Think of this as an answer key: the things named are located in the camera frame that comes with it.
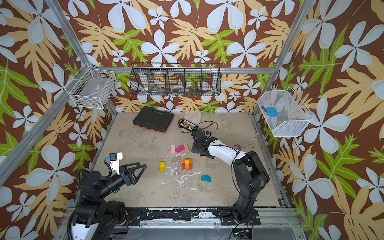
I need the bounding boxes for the red block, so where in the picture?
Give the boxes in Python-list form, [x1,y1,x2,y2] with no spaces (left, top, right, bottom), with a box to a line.
[182,163,193,170]

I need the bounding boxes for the magenta block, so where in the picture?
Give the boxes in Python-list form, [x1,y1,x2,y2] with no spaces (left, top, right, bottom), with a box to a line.
[175,145,185,153]

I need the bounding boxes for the white wire basket left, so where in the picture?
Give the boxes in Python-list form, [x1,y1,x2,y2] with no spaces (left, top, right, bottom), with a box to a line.
[67,67,117,109]

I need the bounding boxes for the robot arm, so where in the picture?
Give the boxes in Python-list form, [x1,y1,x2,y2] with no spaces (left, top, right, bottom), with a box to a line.
[207,140,270,224]

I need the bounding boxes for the orange block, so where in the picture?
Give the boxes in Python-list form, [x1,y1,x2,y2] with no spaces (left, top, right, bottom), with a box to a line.
[182,159,193,165]

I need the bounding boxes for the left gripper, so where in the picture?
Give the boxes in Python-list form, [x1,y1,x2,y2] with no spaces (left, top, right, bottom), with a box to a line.
[97,160,146,201]

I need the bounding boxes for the white work glove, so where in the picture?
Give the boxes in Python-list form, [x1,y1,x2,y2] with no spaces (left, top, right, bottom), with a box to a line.
[183,110,202,124]

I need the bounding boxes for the blue object in basket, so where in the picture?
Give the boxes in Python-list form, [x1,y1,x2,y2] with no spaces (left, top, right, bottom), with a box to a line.
[265,107,278,117]

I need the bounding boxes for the tape roll in basket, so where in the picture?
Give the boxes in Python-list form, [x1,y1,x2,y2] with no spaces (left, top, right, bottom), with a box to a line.
[171,85,184,93]

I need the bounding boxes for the black wire basket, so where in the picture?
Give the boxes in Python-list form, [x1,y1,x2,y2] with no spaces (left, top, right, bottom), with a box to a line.
[128,63,222,96]

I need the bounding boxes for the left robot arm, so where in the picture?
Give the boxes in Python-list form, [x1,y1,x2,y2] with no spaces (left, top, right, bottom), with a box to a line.
[67,162,147,240]

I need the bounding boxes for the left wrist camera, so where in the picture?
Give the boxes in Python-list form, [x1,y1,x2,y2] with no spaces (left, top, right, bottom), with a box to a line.
[104,153,123,177]

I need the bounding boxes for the teal block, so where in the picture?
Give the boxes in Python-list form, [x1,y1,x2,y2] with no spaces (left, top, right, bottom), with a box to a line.
[201,175,212,183]

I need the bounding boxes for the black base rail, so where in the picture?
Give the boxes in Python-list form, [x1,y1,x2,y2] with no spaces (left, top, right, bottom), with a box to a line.
[126,207,261,226]

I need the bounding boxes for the white wire basket right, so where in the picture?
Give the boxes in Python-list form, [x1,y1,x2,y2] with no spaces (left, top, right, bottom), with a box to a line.
[258,87,315,138]

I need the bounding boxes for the yellow arch block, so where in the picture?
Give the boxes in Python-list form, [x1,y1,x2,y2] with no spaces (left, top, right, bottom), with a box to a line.
[158,161,166,173]

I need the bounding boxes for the natural wood block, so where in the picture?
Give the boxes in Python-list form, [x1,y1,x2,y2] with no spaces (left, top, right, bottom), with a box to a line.
[184,143,190,153]

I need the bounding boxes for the black and red tool case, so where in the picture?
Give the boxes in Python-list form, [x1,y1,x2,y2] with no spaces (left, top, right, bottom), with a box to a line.
[133,107,174,134]

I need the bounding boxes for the black charging board with cables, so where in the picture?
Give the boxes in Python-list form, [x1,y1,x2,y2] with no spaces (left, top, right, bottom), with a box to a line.
[178,118,214,133]

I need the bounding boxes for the white wire basket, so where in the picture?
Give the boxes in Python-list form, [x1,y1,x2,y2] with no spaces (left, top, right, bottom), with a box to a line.
[67,67,117,109]
[258,87,315,138]

